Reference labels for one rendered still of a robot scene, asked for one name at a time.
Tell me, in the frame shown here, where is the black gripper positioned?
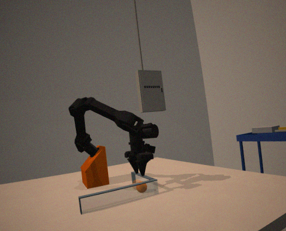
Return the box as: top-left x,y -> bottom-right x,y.
124,139 -> 154,176

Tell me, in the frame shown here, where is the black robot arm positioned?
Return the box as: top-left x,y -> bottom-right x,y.
69,97 -> 159,157

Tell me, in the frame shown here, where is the clear l-shaped low wall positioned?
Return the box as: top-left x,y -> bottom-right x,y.
80,173 -> 159,214

